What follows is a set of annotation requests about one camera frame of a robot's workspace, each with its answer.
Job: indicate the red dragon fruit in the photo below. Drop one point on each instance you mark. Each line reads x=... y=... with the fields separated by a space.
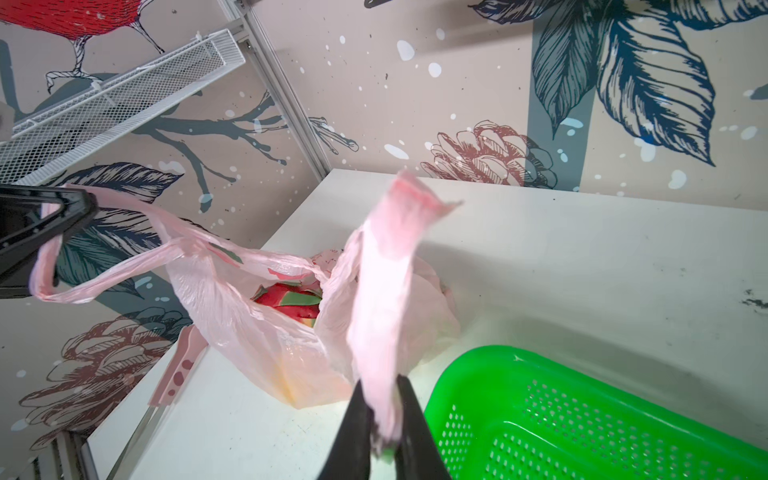
x=293 y=301

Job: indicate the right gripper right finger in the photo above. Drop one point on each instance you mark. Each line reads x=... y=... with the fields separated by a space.
x=417 y=457

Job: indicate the pink plastic bag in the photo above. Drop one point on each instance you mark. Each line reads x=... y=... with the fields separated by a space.
x=306 y=330

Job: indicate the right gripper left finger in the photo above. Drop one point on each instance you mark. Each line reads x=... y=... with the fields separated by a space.
x=350 y=455

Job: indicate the white wire mesh shelf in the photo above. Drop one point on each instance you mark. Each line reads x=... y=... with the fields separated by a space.
x=46 y=143

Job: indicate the green plastic basket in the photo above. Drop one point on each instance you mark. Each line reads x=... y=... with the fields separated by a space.
x=499 y=412

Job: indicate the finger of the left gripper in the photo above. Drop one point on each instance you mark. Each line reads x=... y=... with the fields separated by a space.
x=30 y=217

